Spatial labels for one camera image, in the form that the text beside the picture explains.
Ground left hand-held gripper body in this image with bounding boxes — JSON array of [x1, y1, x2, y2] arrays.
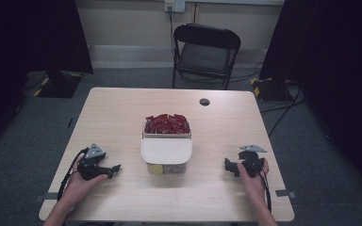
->
[[76, 143, 110, 182]]

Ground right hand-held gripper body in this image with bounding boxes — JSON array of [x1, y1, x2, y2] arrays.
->
[[237, 144, 269, 179]]

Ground clear storage box white lid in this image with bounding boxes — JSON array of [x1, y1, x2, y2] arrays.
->
[[140, 121, 193, 175]]

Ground person's left hand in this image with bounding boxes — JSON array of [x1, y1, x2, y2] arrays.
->
[[60, 155, 108, 210]]

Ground person's right hand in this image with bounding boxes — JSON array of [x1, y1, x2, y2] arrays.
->
[[237, 158, 271, 205]]

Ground grey tape strip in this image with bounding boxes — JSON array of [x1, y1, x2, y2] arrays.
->
[[275, 188, 298, 199], [34, 192, 59, 203]]

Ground pile of red packets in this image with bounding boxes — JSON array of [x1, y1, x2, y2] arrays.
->
[[143, 113, 191, 136]]

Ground black stand base yellow tape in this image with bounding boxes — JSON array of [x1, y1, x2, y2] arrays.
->
[[33, 70, 84, 99], [250, 76, 294, 103]]

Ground dark curtain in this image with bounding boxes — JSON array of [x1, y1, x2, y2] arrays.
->
[[258, 0, 362, 202], [0, 0, 94, 158]]

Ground black folding chair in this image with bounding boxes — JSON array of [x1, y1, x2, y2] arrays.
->
[[172, 23, 242, 91]]

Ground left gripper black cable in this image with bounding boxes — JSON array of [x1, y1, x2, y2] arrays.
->
[[57, 147, 89, 202]]

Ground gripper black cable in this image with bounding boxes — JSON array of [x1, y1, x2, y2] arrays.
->
[[57, 147, 89, 202], [251, 163, 272, 213]]

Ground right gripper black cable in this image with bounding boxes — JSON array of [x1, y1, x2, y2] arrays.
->
[[251, 163, 272, 213]]

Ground black floor cables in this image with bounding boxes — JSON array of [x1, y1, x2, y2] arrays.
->
[[258, 83, 307, 137]]

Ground black wall socket cable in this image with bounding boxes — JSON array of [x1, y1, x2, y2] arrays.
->
[[168, 8, 177, 57]]

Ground wall conduit strip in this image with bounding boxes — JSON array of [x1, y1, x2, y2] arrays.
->
[[192, 2, 200, 25]]

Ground white wall socket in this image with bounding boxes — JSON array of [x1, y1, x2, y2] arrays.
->
[[164, 0, 187, 14]]

